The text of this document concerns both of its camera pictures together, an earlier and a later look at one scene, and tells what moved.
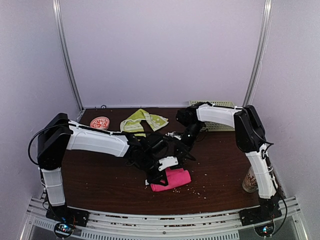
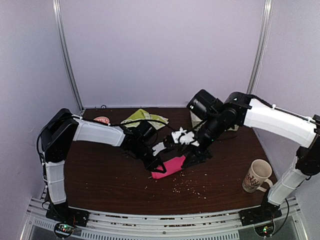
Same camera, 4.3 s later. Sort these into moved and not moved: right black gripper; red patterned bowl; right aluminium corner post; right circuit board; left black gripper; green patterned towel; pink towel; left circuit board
Moved: left black gripper; pink towel; right black gripper
Not moved: right aluminium corner post; green patterned towel; left circuit board; red patterned bowl; right circuit board
